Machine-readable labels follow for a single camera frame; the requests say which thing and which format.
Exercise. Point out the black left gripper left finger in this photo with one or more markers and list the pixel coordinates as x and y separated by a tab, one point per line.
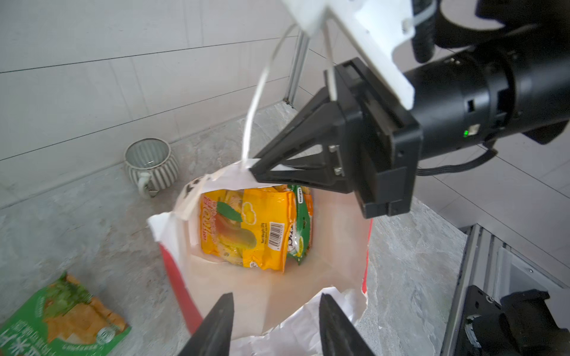
213	336

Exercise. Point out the yellow barcode snack bag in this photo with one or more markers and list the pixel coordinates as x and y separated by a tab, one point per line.
248	227

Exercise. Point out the grey ribbed ceramic mug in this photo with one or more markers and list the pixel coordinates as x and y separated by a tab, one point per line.
151	165

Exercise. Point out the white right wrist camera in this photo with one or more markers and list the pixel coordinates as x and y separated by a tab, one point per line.
375	28

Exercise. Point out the green yellow Fox's candy bag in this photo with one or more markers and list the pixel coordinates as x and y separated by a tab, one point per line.
301	233

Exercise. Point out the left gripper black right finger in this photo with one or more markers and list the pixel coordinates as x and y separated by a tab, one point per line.
338	335

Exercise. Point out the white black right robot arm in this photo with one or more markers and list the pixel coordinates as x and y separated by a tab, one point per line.
471	88

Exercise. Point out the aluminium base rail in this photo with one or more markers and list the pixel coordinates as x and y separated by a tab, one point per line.
499	270

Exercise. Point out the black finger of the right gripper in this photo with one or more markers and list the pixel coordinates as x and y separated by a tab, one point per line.
312	149

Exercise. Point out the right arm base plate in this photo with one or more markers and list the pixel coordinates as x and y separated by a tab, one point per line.
520	324

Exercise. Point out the white red printed paper bag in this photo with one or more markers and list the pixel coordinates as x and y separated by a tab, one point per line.
276	313

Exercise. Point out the green red snack bag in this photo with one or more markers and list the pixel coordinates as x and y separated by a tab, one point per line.
63	318

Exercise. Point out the aluminium corner post right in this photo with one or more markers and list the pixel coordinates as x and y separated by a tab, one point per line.
301	49

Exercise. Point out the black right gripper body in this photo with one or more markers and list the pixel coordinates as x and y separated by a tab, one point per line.
388	144

